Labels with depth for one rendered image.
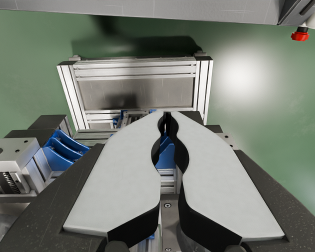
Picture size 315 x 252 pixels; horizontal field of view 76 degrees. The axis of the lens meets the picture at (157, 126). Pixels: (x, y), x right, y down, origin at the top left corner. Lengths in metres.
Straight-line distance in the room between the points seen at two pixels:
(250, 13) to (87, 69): 0.96
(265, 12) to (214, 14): 0.08
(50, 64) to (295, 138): 1.90
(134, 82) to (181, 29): 0.43
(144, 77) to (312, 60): 1.09
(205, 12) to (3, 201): 0.57
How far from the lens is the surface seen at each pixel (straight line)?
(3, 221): 0.62
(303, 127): 1.93
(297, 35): 0.61
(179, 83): 1.20
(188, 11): 0.38
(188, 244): 0.51
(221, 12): 0.39
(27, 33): 1.56
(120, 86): 1.22
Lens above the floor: 1.32
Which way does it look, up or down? 58 degrees down
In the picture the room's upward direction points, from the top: 179 degrees counter-clockwise
